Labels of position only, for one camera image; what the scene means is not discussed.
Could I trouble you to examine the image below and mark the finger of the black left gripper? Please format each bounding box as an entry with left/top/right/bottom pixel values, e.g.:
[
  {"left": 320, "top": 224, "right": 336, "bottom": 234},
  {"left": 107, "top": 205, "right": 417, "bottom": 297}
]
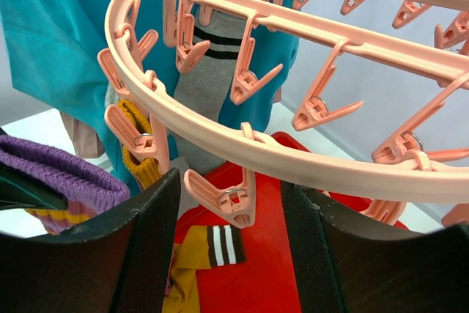
[{"left": 1, "top": 130, "right": 70, "bottom": 210}]

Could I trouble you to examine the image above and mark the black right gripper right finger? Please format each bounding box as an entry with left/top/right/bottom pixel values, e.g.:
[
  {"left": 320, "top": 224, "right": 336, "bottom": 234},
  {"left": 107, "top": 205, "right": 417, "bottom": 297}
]
[{"left": 281, "top": 182, "right": 468, "bottom": 312}]

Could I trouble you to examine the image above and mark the yellow brown striped sock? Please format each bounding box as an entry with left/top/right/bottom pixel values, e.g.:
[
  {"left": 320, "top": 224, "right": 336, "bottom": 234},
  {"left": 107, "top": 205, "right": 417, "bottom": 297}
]
[{"left": 162, "top": 224, "right": 246, "bottom": 312}]

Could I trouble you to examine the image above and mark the teal shirt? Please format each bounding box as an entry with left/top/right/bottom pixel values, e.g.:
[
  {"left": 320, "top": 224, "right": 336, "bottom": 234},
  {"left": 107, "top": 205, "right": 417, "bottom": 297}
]
[{"left": 1, "top": 0, "right": 299, "bottom": 194}]

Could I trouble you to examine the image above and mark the pink round clip hanger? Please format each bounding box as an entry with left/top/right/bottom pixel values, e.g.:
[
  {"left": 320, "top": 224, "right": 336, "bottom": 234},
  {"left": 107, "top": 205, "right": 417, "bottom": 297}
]
[{"left": 98, "top": 0, "right": 468, "bottom": 226}]

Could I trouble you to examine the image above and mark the pink skirt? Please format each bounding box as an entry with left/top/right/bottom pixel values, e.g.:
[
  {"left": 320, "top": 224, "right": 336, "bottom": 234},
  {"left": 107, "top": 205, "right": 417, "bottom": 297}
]
[{"left": 59, "top": 111, "right": 105, "bottom": 158}]

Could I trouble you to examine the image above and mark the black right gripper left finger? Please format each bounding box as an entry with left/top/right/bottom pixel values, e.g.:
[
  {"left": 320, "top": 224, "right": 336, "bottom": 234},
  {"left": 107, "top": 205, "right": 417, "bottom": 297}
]
[{"left": 1, "top": 169, "right": 181, "bottom": 312}]

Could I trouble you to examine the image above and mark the red plastic bin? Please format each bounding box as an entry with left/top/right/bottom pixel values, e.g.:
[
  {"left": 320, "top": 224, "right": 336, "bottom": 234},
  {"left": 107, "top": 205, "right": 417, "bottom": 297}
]
[{"left": 174, "top": 131, "right": 407, "bottom": 313}]

